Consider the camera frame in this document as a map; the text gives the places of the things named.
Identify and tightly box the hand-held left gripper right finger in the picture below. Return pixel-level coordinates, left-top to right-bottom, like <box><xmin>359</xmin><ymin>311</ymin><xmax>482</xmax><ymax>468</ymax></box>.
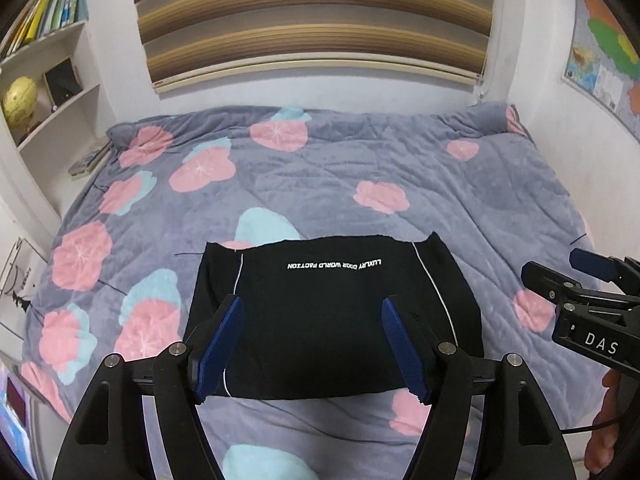
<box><xmin>381</xmin><ymin>296</ymin><xmax>576</xmax><ymax>480</ymax></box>

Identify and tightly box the person's right hand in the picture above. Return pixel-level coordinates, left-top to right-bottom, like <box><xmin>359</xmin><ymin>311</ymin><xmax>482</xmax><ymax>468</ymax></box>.
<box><xmin>584</xmin><ymin>367</ymin><xmax>628</xmax><ymax>471</ymax></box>

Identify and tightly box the brown striped window blind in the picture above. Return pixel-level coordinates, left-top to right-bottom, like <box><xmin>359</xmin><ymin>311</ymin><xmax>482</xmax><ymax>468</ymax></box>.
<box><xmin>131</xmin><ymin>0</ymin><xmax>488</xmax><ymax>95</ymax></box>

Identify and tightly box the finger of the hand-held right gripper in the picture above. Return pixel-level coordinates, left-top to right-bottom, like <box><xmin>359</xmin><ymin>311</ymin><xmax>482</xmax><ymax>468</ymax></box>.
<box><xmin>521</xmin><ymin>261</ymin><xmax>621</xmax><ymax>306</ymax></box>
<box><xmin>569</xmin><ymin>247</ymin><xmax>640</xmax><ymax>301</ymax></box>

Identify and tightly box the white bookshelf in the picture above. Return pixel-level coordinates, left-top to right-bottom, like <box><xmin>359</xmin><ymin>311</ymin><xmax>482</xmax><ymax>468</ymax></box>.
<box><xmin>0</xmin><ymin>0</ymin><xmax>117</xmax><ymax>241</ymax></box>

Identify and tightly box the black picture frame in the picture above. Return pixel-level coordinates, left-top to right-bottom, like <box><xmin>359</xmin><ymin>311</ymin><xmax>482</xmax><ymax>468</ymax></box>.
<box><xmin>44</xmin><ymin>57</ymin><xmax>83</xmax><ymax>108</ymax></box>

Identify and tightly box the colourful wall map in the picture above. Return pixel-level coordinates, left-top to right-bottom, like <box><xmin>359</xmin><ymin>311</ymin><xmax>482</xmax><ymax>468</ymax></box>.
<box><xmin>560</xmin><ymin>0</ymin><xmax>640</xmax><ymax>141</ymax></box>

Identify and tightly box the colourful printed sheet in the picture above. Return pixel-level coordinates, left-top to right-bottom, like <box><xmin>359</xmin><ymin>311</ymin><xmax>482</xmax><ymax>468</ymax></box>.
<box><xmin>0</xmin><ymin>360</ymin><xmax>36</xmax><ymax>461</ymax></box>

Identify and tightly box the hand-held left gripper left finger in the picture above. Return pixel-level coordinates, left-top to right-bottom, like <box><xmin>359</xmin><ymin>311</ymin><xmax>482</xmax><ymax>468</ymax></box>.
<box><xmin>52</xmin><ymin>294</ymin><xmax>246</xmax><ymax>480</ymax></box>

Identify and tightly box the grey floral blanket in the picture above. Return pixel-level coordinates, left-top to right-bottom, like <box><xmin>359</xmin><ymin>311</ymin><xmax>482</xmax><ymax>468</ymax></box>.
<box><xmin>20</xmin><ymin>102</ymin><xmax>616</xmax><ymax>480</ymax></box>

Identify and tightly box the yellow globe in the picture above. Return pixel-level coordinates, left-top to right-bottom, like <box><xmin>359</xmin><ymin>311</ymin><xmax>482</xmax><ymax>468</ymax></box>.
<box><xmin>2</xmin><ymin>76</ymin><xmax>40</xmax><ymax>128</ymax></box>

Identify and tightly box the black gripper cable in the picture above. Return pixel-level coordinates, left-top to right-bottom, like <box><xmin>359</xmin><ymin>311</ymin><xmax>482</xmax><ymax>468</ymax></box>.
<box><xmin>559</xmin><ymin>419</ymin><xmax>626</xmax><ymax>435</ymax></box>

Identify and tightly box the small stack of books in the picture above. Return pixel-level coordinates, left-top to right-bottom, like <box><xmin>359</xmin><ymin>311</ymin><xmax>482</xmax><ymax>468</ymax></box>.
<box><xmin>67</xmin><ymin>142</ymin><xmax>113</xmax><ymax>181</ymax></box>

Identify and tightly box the white drawing poster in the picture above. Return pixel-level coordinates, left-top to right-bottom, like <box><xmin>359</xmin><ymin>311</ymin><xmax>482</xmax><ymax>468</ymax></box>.
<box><xmin>0</xmin><ymin>237</ymin><xmax>46</xmax><ymax>336</ymax></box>

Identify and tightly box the row of books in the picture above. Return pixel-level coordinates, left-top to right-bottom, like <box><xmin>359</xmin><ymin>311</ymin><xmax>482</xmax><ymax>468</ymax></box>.
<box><xmin>0</xmin><ymin>0</ymin><xmax>83</xmax><ymax>58</ymax></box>

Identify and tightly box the black hooded jacket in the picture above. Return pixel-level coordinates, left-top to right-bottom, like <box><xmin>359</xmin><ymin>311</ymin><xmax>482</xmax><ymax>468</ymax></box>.
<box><xmin>182</xmin><ymin>231</ymin><xmax>483</xmax><ymax>401</ymax></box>

